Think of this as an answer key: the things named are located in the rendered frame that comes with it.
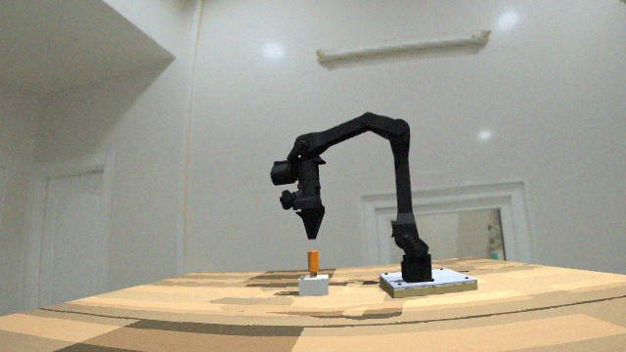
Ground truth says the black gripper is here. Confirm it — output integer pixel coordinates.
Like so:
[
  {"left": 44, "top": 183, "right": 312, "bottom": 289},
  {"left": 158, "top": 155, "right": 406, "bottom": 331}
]
[{"left": 292, "top": 179, "right": 325, "bottom": 240}]

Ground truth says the white block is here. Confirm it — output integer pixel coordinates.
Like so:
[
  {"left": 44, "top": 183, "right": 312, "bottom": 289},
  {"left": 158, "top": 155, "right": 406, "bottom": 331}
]
[{"left": 298, "top": 275, "right": 329, "bottom": 296}]

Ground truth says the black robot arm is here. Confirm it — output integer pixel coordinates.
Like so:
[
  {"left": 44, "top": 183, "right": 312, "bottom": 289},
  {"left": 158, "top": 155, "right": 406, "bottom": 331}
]
[{"left": 270, "top": 112, "right": 434, "bottom": 283}]

